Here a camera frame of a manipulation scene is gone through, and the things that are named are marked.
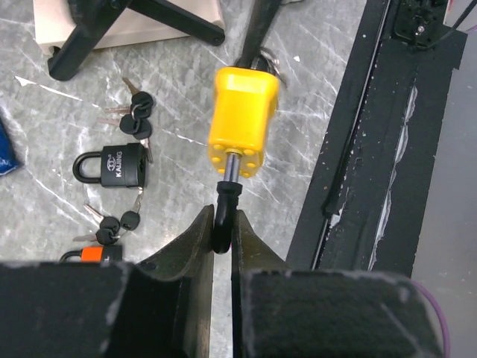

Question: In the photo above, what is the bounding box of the blue Doritos chip bag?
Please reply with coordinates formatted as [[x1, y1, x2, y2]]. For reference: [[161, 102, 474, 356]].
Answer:
[[0, 121, 19, 176]]

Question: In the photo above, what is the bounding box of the black padlock key bunch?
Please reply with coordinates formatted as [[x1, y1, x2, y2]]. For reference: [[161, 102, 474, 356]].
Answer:
[[98, 77, 154, 164]]

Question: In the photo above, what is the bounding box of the black frame beige shelf rack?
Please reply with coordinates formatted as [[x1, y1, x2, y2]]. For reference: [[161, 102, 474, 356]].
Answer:
[[33, 1, 225, 81]]

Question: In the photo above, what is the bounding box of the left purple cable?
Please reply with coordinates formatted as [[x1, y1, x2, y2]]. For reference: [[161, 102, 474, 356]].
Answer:
[[413, 279, 452, 358]]

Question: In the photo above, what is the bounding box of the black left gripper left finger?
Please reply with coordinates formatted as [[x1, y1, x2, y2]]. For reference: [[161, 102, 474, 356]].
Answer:
[[1, 205, 214, 357]]

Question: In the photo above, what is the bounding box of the orange padlock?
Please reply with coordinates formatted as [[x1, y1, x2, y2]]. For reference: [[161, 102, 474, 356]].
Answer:
[[59, 245, 123, 263]]

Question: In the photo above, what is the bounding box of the orange padlock key bunch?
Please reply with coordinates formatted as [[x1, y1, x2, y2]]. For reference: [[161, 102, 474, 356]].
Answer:
[[72, 187, 144, 246]]

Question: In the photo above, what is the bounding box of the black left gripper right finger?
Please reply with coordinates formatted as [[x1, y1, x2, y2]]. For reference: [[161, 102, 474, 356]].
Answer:
[[231, 211, 445, 357]]

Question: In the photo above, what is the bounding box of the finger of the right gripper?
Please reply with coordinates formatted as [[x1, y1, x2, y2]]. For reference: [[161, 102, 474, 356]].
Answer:
[[233, 0, 282, 69]]

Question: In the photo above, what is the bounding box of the black padlock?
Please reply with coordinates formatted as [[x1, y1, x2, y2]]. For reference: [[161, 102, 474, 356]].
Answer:
[[72, 142, 148, 188]]

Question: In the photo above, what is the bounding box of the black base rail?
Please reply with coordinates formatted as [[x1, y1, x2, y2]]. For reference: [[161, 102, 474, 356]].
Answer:
[[286, 1, 467, 276]]

